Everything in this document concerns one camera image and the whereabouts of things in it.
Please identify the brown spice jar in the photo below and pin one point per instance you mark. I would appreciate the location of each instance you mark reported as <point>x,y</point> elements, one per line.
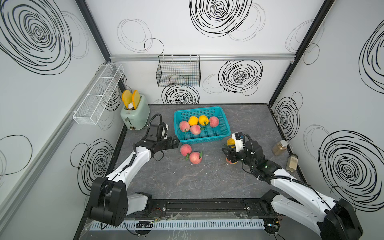
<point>280,147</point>

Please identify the white slotted cable duct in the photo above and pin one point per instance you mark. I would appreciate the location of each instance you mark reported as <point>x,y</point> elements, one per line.
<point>218,224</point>

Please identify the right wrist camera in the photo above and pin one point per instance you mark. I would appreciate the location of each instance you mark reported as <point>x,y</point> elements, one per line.
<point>239,141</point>

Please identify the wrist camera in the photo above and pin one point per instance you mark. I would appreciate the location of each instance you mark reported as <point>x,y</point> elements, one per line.
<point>239,141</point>
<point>163,130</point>

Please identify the pink peach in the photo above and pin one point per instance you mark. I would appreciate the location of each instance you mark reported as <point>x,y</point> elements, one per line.
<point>196,129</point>
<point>186,150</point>
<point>194,157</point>
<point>214,122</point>
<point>184,126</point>

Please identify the mint green toaster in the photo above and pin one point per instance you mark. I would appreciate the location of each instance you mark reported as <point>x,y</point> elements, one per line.
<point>136,119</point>

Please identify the left yellow toast slice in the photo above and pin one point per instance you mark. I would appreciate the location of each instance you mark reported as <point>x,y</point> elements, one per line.
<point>127,98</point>

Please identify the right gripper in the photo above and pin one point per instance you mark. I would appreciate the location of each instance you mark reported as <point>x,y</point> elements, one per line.
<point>231,153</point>

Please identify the black wire wall basket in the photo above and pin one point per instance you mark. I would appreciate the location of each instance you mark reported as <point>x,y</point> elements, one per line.
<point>179,69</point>

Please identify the white wire wall shelf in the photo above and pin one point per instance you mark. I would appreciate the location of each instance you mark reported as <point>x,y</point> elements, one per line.
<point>101,90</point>

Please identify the yellow peach with red blush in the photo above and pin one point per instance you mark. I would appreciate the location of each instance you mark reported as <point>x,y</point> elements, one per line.
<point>231,143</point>

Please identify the beige spice jar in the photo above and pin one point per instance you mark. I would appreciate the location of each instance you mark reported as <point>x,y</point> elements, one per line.
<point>292,163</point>

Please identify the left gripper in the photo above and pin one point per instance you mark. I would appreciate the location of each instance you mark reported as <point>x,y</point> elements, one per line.
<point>170,145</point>

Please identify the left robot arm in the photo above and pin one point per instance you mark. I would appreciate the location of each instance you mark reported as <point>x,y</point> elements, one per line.
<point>114,186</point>

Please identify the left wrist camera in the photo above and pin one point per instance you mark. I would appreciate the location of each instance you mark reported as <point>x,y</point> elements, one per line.
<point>163,130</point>

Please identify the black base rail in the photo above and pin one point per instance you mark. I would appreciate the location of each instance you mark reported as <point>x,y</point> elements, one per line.
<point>210,207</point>

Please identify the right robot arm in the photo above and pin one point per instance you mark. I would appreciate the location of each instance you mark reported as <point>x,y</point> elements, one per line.
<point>329,218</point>

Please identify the yellow toast slice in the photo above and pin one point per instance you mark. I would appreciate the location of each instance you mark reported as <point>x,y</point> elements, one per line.
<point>136,99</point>
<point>127,98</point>

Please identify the right yellow toast slice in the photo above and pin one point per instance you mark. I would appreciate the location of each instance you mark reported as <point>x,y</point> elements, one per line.
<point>136,99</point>

